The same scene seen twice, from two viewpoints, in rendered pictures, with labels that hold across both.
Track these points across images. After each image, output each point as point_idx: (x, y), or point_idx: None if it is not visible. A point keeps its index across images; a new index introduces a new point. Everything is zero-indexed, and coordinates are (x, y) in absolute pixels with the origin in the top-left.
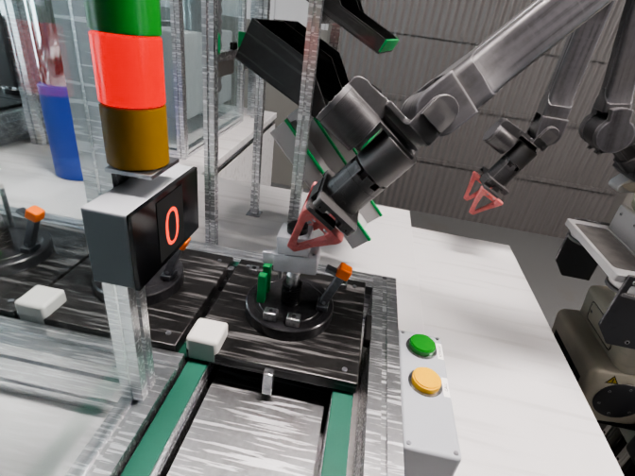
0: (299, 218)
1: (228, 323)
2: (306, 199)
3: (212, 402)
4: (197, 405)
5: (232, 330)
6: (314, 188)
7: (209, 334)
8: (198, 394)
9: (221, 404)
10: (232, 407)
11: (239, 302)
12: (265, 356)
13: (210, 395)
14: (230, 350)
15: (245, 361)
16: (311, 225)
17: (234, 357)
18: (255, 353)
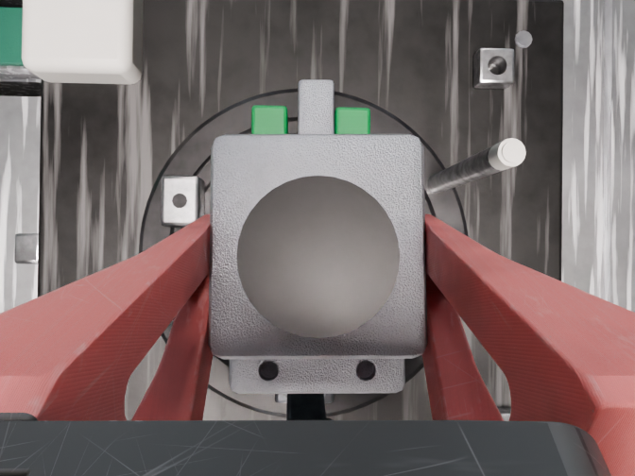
0: (8, 310)
1: (181, 69)
2: (502, 305)
3: (17, 119)
4: (25, 88)
5: (155, 93)
6: (385, 475)
7: (50, 29)
8: (26, 78)
9: (17, 144)
10: (16, 174)
11: (295, 74)
12: (68, 224)
13: (38, 107)
14: (63, 113)
15: (40, 170)
16: (431, 342)
17: (42, 136)
18: (72, 193)
